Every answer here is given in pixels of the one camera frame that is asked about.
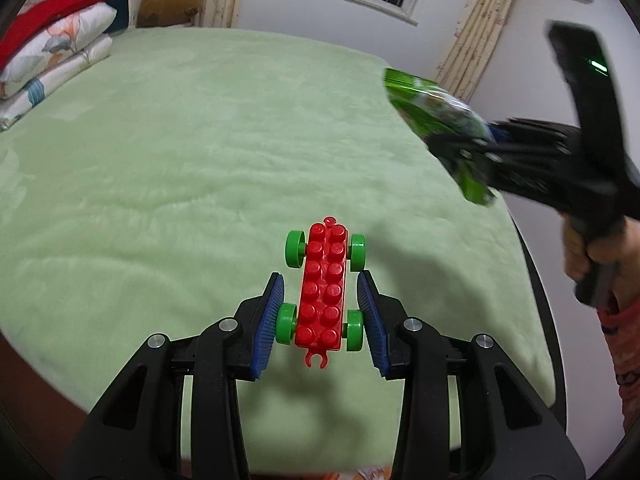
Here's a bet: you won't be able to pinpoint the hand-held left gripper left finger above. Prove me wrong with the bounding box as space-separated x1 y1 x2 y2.
60 271 286 480

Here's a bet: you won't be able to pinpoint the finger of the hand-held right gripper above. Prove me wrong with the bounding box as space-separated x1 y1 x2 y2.
427 133 502 182
489 118 567 146

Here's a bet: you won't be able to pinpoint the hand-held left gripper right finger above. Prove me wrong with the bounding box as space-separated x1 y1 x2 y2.
355 269 586 480

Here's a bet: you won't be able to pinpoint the green snack bag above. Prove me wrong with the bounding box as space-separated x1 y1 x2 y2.
382 67 499 207

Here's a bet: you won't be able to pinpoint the red toy block car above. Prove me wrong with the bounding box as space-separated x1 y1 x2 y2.
284 216 369 369

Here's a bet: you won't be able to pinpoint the person's right forearm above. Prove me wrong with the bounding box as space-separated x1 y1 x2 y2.
610 216 640 314

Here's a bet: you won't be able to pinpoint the person's right hand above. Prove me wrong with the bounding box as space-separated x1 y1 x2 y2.
562 216 630 283

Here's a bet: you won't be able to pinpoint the green plush bed blanket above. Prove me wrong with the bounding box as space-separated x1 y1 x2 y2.
0 26 559 476

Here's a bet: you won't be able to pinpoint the red patterned shorts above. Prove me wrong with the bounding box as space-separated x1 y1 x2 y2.
597 300 640 432

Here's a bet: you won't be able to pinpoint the navy pillow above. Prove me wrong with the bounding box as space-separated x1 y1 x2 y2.
107 0 131 37

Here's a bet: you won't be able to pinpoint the floral pillow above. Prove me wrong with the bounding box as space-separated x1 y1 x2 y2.
0 2 119 99

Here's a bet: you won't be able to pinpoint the red cloth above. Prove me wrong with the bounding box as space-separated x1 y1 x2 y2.
0 0 114 69

